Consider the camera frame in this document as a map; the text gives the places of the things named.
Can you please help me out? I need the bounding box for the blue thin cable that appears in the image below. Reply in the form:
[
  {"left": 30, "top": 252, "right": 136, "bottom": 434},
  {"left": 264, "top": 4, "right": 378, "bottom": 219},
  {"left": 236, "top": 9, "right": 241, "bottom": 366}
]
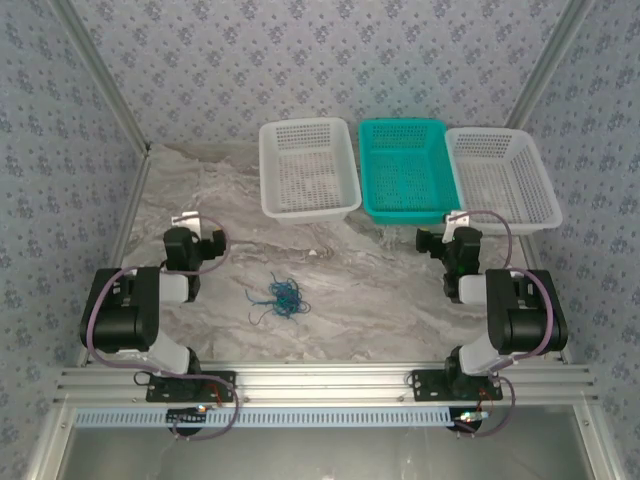
[{"left": 267, "top": 272, "right": 304, "bottom": 314}]

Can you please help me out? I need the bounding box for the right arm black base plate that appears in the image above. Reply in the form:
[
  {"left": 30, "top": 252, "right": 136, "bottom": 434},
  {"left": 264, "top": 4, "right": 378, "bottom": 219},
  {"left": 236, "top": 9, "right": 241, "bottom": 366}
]
[{"left": 410, "top": 369, "right": 504, "bottom": 403}]

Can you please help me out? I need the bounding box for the white plastic basket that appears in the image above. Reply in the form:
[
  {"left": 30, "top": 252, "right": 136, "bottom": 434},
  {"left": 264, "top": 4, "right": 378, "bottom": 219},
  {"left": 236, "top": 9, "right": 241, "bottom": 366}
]
[
  {"left": 443, "top": 127, "right": 565, "bottom": 236},
  {"left": 258, "top": 117, "right": 363, "bottom": 225}
]

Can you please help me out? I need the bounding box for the dark purple thin cable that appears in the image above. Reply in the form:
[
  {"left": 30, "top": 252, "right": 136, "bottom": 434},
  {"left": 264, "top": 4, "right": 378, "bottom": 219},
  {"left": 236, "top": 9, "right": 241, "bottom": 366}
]
[{"left": 243, "top": 287, "right": 296, "bottom": 325}]

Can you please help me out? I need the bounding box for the aluminium frame cross rail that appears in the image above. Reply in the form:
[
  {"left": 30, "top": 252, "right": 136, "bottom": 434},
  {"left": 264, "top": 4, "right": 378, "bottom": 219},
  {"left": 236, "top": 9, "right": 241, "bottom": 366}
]
[{"left": 54, "top": 363, "right": 600, "bottom": 405}]

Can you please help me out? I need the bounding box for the teal plastic basket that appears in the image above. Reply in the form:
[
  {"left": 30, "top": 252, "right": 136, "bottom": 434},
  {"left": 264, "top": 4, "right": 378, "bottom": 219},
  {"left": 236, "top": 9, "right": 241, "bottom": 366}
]
[{"left": 358, "top": 117, "right": 464, "bottom": 226}]

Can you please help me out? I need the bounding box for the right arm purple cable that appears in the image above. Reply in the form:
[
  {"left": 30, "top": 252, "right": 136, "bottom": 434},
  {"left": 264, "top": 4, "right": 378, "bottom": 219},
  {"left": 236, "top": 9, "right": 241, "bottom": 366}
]
[{"left": 459, "top": 212, "right": 557, "bottom": 439}]

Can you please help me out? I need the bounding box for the white connector block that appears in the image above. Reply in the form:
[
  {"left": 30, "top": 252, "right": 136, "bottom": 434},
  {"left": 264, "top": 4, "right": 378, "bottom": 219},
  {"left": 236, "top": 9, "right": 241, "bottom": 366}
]
[{"left": 172, "top": 211, "right": 202, "bottom": 235}]

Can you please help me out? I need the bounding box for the white slotted cable duct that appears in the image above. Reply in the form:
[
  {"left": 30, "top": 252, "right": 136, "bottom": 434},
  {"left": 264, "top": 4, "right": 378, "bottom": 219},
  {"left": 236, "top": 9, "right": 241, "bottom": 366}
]
[{"left": 73, "top": 405, "right": 452, "bottom": 430}]

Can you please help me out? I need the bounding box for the grey sheet metal panel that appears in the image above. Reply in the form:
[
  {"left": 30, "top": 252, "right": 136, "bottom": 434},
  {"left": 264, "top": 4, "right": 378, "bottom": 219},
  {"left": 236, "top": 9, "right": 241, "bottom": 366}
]
[{"left": 29, "top": 404, "right": 619, "bottom": 480}]

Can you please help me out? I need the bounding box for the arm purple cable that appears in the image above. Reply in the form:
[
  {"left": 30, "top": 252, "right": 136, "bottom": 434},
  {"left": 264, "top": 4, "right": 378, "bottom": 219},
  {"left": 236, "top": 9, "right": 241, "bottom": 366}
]
[
  {"left": 83, "top": 217, "right": 239, "bottom": 442},
  {"left": 459, "top": 212, "right": 557, "bottom": 439}
]

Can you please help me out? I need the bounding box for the green thin cable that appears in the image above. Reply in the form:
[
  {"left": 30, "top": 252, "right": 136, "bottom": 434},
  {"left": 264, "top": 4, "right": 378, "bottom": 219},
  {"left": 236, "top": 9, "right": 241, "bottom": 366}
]
[{"left": 272, "top": 289, "right": 312, "bottom": 324}]

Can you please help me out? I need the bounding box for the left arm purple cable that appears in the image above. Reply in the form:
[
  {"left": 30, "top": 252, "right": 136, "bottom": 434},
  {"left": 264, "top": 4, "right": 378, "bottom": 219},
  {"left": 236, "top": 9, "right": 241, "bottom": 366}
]
[{"left": 83, "top": 217, "right": 239, "bottom": 442}]

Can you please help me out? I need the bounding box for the aluminium frame post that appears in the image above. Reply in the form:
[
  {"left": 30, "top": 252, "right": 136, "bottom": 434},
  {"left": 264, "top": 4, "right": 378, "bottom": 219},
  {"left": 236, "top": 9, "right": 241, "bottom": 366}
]
[
  {"left": 49, "top": 0, "right": 153, "bottom": 156},
  {"left": 504, "top": 0, "right": 596, "bottom": 129}
]

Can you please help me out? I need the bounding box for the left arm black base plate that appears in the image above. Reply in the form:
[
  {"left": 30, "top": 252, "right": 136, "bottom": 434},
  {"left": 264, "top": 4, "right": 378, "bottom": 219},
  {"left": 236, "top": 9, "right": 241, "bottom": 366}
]
[{"left": 144, "top": 370, "right": 238, "bottom": 404}]

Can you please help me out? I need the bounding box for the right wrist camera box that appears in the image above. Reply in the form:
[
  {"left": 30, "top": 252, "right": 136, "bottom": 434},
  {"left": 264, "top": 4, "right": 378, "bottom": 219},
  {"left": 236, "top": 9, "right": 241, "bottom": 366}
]
[{"left": 446, "top": 210, "right": 472, "bottom": 240}]

